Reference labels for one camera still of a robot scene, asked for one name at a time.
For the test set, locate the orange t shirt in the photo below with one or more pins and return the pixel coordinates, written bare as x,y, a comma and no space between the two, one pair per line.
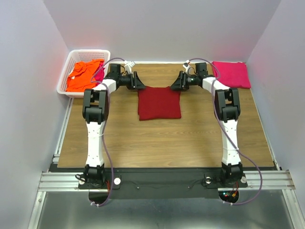
81,77

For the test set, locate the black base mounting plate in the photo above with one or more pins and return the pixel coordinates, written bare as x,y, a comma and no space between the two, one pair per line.
161,183

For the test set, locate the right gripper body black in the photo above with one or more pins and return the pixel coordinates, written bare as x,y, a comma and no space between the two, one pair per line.
188,80

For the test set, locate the folded pink t shirt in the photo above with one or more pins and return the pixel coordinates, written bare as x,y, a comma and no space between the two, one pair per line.
232,74

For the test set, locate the pink t shirt in basket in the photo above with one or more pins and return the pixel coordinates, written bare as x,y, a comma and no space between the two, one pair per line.
99,74

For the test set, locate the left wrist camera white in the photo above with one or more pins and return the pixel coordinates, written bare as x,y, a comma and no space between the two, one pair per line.
128,66

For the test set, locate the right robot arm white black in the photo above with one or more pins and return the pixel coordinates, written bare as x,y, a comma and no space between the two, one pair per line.
226,105

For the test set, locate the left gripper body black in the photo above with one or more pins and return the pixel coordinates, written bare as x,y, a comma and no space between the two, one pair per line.
129,83

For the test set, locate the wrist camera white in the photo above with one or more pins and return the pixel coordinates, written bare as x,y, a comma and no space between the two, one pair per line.
128,66
187,66

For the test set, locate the aluminium frame rail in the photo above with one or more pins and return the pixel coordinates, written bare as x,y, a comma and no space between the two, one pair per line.
272,180

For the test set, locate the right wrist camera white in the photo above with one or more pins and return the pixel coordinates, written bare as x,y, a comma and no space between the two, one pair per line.
187,66

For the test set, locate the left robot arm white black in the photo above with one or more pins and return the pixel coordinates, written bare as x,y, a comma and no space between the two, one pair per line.
95,111

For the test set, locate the dark red t shirt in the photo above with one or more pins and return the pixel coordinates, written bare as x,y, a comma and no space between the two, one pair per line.
158,103

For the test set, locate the white plastic laundry basket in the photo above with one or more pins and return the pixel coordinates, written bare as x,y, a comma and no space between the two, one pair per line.
75,56

